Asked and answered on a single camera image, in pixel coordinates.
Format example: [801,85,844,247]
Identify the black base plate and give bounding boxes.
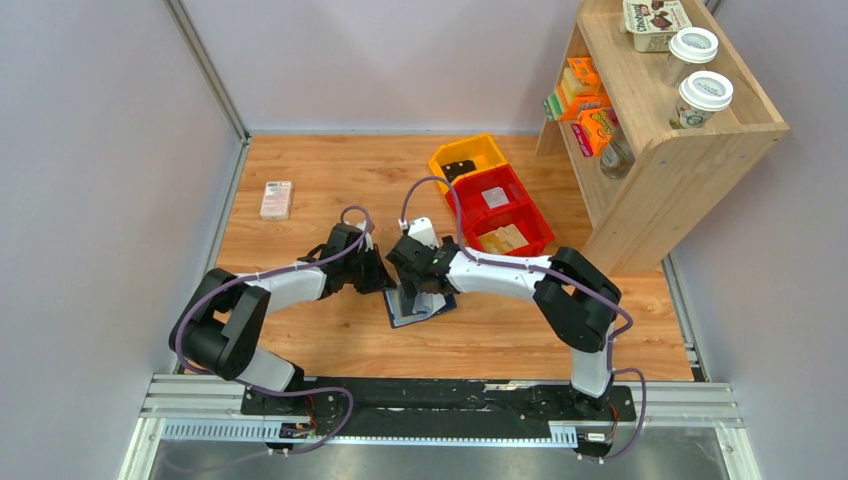
[240,377,639,455]

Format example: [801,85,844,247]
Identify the white red small box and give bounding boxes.
[259,181,293,221]

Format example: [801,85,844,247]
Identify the red plastic bin front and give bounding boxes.
[462,203,555,257]

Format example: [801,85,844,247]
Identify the glass bottle on shelf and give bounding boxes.
[600,126,635,179]

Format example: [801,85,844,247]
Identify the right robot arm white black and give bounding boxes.
[386,234,626,398]

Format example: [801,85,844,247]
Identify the paper cup white lid front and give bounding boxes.
[669,70,734,129]

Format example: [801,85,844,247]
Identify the orange snack box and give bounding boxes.
[571,107,619,157]

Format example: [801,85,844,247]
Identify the red plastic bin middle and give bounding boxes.
[445,165,532,229]

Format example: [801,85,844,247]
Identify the paper cup white lid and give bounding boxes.
[669,70,734,129]
[660,27,719,87]

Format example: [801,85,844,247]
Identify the paper cup white lid rear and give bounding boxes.
[660,27,719,87]

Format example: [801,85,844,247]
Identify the navy blue card holder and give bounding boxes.
[383,288,457,329]

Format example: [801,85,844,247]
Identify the green orange boxes on shelf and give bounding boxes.
[543,57,611,121]

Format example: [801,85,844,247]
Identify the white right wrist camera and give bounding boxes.
[399,217,440,249]

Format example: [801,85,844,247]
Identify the wooden shelf unit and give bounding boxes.
[536,1,789,275]

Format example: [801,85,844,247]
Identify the aluminium rail frame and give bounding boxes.
[120,374,760,479]

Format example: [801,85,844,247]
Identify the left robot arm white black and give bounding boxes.
[168,222,396,391]

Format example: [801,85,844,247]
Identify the yogurt tub on shelf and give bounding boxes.
[619,1,692,53]

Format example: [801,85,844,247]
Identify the yellow plastic bin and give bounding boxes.
[427,133,509,185]

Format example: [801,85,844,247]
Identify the red plastic bin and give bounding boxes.
[462,203,555,257]
[445,165,532,229]

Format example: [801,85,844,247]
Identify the gold credit cards in bin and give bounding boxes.
[478,224,529,254]

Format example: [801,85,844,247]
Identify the black item in yellow bin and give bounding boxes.
[441,159,477,183]

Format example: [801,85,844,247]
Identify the grey card in bin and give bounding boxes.
[481,187,510,209]

